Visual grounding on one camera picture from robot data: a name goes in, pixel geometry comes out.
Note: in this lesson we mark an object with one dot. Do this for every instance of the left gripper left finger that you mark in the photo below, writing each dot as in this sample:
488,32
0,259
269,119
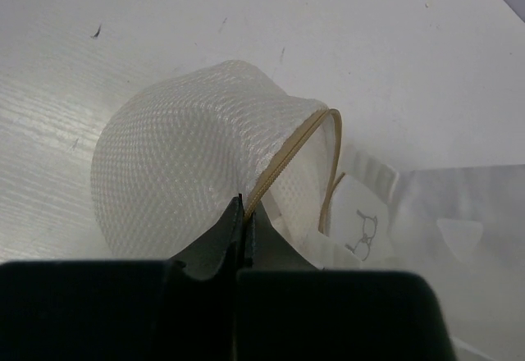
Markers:
180,308

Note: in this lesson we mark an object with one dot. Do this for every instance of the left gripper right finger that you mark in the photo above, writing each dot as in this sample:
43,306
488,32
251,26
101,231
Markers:
289,310

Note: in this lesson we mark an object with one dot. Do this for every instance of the round mesh laundry bag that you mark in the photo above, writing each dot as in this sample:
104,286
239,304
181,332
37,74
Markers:
171,159

